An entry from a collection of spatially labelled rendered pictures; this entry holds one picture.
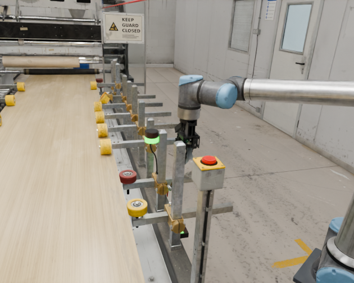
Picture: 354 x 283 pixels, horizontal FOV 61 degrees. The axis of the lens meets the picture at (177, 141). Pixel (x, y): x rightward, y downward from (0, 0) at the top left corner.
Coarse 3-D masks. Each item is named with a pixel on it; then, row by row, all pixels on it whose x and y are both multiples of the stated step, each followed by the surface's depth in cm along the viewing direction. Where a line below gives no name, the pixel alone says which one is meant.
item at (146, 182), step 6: (138, 180) 142; (144, 180) 142; (150, 180) 142; (168, 180) 144; (186, 180) 147; (126, 186) 139; (132, 186) 140; (138, 186) 141; (144, 186) 142; (150, 186) 143
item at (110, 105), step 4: (104, 104) 222; (108, 104) 223; (112, 104) 224; (116, 104) 224; (120, 104) 225; (124, 104) 226; (148, 104) 232; (152, 104) 233; (156, 104) 234; (160, 104) 234; (104, 108) 223
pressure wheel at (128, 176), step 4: (120, 172) 138; (124, 172) 139; (128, 172) 138; (132, 172) 140; (120, 176) 136; (124, 176) 135; (128, 176) 135; (132, 176) 136; (136, 176) 138; (120, 180) 136; (124, 180) 135; (128, 180) 135; (132, 180) 136; (128, 192) 141
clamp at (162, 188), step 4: (152, 176) 146; (156, 176) 144; (156, 180) 141; (156, 184) 138; (160, 184) 138; (164, 184) 138; (156, 188) 138; (160, 188) 136; (164, 188) 137; (156, 192) 140; (160, 192) 137; (164, 192) 138
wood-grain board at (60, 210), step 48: (48, 96) 260; (96, 96) 267; (0, 144) 163; (48, 144) 166; (96, 144) 169; (0, 192) 120; (48, 192) 122; (96, 192) 124; (0, 240) 95; (48, 240) 96; (96, 240) 97
